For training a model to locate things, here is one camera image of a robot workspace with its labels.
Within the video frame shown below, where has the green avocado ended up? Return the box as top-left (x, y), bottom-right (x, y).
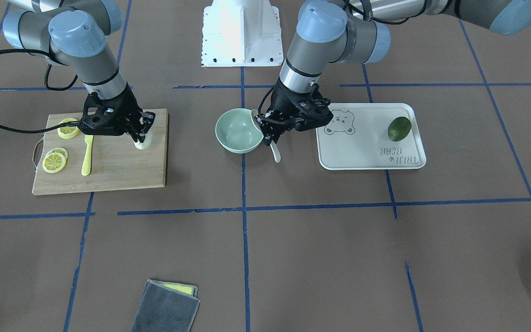
top-left (387, 116), bottom-right (412, 142)

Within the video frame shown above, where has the lemon slice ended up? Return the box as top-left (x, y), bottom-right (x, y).
top-left (42, 153), bottom-right (67, 173)
top-left (57, 118), bottom-right (80, 139)

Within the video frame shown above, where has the yellow sponge under cloth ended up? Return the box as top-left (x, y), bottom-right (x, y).
top-left (160, 282), bottom-right (198, 297)

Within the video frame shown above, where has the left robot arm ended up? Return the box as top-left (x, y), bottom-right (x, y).
top-left (254, 0), bottom-right (531, 146)

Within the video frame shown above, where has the grey folded cloth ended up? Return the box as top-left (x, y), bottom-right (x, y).
top-left (131, 279), bottom-right (200, 332)

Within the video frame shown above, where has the hidden lemon slice underneath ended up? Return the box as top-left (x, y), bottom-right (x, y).
top-left (45, 147), bottom-right (69, 159)

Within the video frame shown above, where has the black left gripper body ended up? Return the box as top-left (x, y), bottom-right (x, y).
top-left (257, 83), bottom-right (333, 131)

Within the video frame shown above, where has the lower lemon slice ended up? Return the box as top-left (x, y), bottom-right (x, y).
top-left (42, 153), bottom-right (67, 173)

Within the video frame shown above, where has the yellow plastic knife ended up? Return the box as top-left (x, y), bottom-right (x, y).
top-left (81, 135), bottom-right (95, 176)

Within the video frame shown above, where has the cream bear serving tray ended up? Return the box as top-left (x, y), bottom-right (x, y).
top-left (316, 103), bottom-right (426, 171)

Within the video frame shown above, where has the upper lemon slice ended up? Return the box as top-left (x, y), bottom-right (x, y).
top-left (57, 118), bottom-right (80, 139)

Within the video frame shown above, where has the white steamed bun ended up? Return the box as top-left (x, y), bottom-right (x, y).
top-left (134, 130), bottom-right (154, 150)

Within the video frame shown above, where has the wooden cutting board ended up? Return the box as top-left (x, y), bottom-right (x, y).
top-left (32, 109), bottom-right (169, 196)

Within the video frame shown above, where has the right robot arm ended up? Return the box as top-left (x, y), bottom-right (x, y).
top-left (0, 0), bottom-right (155, 149)

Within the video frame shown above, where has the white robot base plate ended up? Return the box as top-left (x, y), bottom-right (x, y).
top-left (201, 0), bottom-right (284, 67)

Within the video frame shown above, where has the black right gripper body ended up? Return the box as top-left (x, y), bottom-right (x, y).
top-left (79, 89), bottom-right (145, 136)

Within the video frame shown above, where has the light green bowl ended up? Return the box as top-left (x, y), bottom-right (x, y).
top-left (215, 108), bottom-right (264, 154)

